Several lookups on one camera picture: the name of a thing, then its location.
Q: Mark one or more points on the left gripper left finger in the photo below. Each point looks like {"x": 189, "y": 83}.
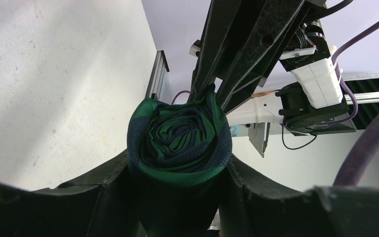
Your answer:
{"x": 94, "y": 204}

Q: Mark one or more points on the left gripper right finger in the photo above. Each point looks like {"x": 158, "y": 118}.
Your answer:
{"x": 256, "y": 206}

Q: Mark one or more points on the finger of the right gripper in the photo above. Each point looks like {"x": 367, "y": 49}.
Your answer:
{"x": 219, "y": 20}
{"x": 271, "y": 22}

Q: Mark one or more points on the green navy striped tie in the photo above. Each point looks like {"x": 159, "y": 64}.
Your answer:
{"x": 176, "y": 156}

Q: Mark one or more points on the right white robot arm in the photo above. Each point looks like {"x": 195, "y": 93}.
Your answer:
{"x": 275, "y": 65}

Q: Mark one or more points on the aluminium rail frame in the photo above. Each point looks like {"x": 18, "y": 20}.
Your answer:
{"x": 158, "y": 78}

